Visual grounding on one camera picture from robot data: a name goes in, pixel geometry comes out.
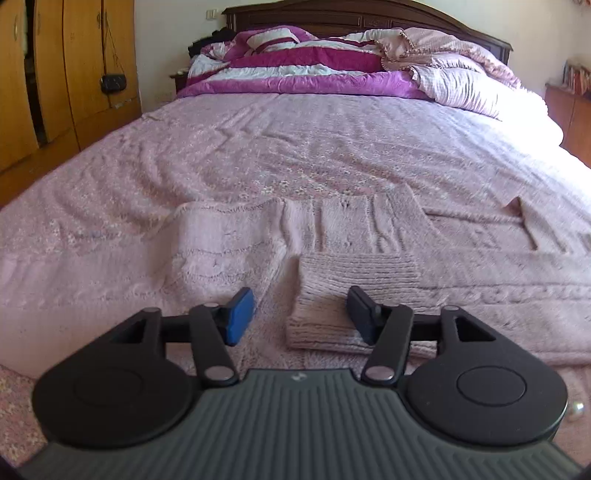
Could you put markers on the pink knit sweater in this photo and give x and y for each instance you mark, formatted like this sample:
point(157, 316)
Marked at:
point(346, 226)

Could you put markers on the pink checked pillows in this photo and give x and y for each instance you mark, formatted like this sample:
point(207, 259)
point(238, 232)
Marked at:
point(461, 78)

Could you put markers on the row of books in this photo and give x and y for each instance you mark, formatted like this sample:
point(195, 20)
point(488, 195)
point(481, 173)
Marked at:
point(579, 76)

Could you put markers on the purple and white striped quilt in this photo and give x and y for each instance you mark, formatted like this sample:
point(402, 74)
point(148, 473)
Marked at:
point(300, 69)

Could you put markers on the pink floral bed sheet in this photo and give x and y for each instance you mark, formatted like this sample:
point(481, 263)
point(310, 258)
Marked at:
point(277, 147)

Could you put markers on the brown wooden cabinet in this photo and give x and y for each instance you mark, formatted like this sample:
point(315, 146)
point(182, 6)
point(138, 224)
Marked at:
point(572, 120)

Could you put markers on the wooden wardrobe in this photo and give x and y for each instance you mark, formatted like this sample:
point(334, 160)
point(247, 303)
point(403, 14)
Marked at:
point(55, 69)

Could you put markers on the dark wooden headboard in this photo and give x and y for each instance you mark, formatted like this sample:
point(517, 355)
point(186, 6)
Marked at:
point(323, 16)

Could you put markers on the dark clothes pile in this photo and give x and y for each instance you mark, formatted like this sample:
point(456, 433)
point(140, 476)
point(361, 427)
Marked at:
point(210, 44)

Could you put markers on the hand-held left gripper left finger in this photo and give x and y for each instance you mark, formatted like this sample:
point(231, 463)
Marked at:
point(240, 317)

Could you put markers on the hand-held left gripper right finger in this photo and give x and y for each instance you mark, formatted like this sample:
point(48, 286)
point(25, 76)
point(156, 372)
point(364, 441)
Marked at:
point(362, 319)

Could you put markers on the dark wooden nightstand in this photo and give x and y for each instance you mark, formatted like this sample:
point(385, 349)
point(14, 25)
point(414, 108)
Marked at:
point(179, 83)

